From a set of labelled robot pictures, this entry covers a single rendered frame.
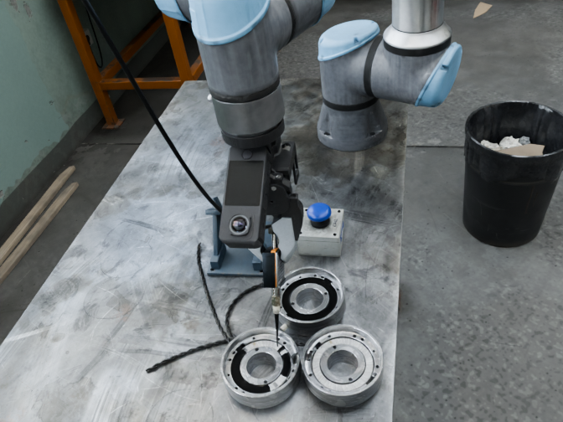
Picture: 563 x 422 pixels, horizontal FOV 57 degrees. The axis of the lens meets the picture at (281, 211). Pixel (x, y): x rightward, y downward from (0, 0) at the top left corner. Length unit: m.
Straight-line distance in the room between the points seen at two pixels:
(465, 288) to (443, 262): 0.13
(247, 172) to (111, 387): 0.39
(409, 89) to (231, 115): 0.49
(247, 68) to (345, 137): 0.59
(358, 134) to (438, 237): 1.04
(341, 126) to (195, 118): 0.39
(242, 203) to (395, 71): 0.49
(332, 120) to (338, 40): 0.17
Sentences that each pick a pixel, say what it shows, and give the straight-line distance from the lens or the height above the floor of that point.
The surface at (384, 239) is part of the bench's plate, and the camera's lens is 0.89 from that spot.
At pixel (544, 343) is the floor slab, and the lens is 1.80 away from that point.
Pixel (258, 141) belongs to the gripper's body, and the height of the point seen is 1.13.
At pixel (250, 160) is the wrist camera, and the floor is 1.10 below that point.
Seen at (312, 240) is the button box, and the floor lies 0.84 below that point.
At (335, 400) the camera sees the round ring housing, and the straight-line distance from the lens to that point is 0.68.
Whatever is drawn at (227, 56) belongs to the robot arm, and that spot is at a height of 1.22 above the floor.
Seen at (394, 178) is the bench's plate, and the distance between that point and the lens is 1.01.
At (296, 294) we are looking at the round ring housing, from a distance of 0.78.
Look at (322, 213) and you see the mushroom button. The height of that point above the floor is 0.87.
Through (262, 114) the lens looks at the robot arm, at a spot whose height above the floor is 1.16.
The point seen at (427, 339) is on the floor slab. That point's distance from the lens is 1.74.
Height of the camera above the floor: 1.43
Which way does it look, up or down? 41 degrees down
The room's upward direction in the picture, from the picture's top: 10 degrees counter-clockwise
